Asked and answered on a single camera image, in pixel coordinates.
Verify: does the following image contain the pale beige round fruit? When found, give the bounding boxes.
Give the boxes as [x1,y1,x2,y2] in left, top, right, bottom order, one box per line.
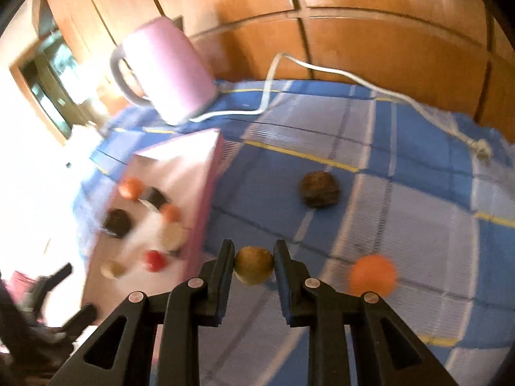
[100,260,125,279]
[159,223,188,251]

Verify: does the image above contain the pink cardboard box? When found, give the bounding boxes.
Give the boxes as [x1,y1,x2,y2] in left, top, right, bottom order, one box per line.
[80,128,226,330]

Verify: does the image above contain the red tomato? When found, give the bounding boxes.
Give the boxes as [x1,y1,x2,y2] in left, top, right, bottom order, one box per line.
[144,250,167,273]

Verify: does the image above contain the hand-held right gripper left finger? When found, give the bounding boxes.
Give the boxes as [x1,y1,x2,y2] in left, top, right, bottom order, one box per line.
[60,239,236,386]

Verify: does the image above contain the dark brown round fruit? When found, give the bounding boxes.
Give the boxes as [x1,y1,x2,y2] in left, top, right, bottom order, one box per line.
[104,208,133,237]
[299,171,341,208]

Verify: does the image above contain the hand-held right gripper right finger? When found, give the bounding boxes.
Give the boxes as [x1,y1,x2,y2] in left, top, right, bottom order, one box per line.
[274,239,459,386]

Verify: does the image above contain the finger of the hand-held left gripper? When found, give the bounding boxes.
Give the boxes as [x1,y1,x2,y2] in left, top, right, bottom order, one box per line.
[36,263,74,294]
[60,305,98,336]

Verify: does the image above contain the tan round fruit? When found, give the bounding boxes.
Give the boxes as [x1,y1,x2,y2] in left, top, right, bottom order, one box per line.
[234,246,275,286]

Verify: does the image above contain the wooden framed window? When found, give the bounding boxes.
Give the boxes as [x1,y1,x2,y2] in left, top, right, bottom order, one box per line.
[10,0,101,145]

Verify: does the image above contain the wooden wardrobe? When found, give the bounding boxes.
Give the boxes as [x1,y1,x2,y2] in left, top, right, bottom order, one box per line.
[40,0,515,145]

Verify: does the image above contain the blue plaid blanket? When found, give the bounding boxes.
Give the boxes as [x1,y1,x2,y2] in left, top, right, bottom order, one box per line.
[72,78,515,386]

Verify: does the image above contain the orange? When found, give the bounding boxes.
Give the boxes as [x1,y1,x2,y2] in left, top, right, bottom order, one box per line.
[348,254,398,299]
[118,178,144,200]

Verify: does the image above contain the white power cable with plug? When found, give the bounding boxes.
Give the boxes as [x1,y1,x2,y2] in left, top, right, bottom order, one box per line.
[143,52,493,161]

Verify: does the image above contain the pink object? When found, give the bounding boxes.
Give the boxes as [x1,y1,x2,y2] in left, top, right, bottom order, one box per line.
[10,270,37,302]

